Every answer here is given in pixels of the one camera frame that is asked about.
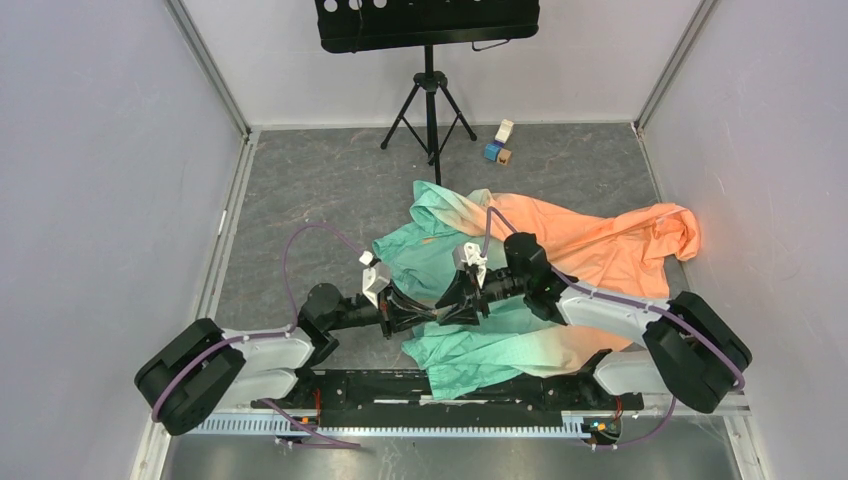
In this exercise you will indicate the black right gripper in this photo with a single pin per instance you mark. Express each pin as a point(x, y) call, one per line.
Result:
point(461, 292)

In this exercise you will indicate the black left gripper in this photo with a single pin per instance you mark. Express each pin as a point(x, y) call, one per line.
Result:
point(402, 306)

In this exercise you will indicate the green and orange jacket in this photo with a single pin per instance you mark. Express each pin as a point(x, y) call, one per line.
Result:
point(625, 253)

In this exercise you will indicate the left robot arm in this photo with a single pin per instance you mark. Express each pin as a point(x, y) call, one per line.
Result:
point(207, 368)

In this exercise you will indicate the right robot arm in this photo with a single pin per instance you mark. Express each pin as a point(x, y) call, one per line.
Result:
point(636, 331)

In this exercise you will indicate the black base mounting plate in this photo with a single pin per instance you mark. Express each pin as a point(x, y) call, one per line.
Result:
point(403, 398)

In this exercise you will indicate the brown wooden toy cube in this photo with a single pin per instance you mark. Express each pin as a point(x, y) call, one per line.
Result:
point(504, 156)

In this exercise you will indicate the blue toy cube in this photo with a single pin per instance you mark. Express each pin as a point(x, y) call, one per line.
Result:
point(492, 151)

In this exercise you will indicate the white toy block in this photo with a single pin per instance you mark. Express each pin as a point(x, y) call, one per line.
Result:
point(504, 132)

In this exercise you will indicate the black music stand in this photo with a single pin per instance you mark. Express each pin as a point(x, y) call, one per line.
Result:
point(430, 111)

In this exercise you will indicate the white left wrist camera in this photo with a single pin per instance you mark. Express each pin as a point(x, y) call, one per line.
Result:
point(376, 277)

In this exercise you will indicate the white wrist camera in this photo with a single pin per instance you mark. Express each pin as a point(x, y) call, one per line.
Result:
point(376, 277)
point(468, 257)

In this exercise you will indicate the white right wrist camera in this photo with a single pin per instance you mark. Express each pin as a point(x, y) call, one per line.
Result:
point(468, 257)

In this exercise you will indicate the grey slotted cable duct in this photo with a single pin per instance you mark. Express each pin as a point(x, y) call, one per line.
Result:
point(272, 424)

